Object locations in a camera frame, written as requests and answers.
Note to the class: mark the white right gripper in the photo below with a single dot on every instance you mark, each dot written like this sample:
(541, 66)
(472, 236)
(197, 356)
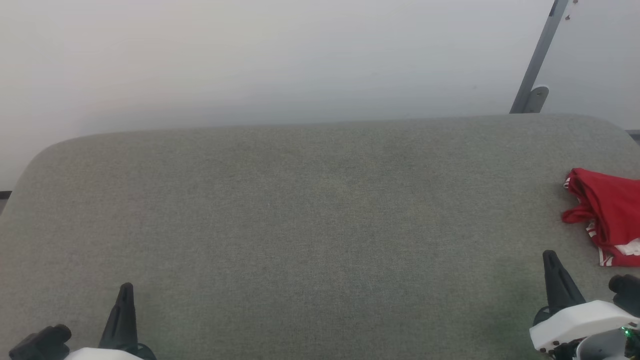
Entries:
(580, 322)

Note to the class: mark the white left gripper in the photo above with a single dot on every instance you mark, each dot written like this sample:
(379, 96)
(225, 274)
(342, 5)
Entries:
(100, 355)

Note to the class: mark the red and white sports jersey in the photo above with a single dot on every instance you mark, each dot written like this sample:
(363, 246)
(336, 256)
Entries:
(612, 210)

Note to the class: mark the dark grey baseboard strip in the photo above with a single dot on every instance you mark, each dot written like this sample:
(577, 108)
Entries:
(634, 134)

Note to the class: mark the grey fabric sofa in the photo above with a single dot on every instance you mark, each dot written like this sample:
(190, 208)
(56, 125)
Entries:
(300, 225)

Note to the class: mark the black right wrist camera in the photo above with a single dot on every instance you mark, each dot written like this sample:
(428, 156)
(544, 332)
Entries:
(627, 292)

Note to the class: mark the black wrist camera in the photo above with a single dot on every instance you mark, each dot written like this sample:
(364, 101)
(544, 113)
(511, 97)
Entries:
(42, 342)
(627, 292)

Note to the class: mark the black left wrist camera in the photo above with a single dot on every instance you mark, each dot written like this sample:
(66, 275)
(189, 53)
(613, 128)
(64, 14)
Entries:
(42, 342)

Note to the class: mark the grey rounded metal bracket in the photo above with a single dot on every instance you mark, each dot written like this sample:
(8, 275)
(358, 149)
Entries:
(536, 100)

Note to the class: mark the grey metal slanted post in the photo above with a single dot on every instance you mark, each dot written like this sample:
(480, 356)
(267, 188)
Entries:
(542, 50)

